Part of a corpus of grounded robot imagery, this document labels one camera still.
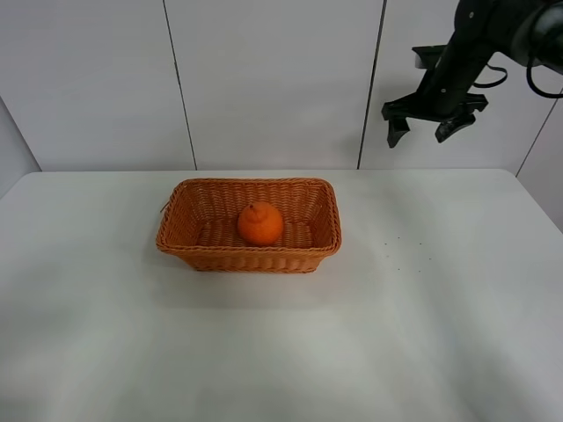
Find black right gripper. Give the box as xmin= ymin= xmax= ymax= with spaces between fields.
xmin=382 ymin=1 xmax=541 ymax=149

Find orange with knobbed top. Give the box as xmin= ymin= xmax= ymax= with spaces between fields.
xmin=237 ymin=201 xmax=284 ymax=246

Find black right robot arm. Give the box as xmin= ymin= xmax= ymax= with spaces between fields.
xmin=382 ymin=1 xmax=562 ymax=148

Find orange wicker basket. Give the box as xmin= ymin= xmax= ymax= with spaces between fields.
xmin=156 ymin=178 xmax=342 ymax=273

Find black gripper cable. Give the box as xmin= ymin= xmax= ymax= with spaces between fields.
xmin=472 ymin=52 xmax=563 ymax=99

